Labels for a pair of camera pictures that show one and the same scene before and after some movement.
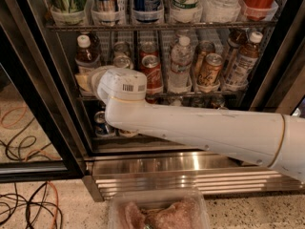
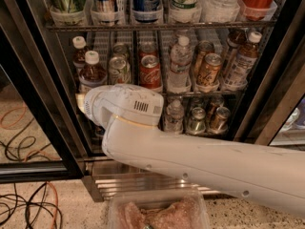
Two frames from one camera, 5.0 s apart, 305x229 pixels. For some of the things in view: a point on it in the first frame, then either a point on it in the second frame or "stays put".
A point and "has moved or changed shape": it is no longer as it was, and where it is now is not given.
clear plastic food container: [157, 208] stays put
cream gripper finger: [83, 81] -> [80, 97]
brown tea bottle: [94, 42] -> [79, 45]
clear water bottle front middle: [181, 58] stays put
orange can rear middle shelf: [203, 49] stays put
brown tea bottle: [87, 57] has moved or changed shape
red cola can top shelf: [257, 0] stays put
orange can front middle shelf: [211, 69] stays put
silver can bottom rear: [198, 101] stays put
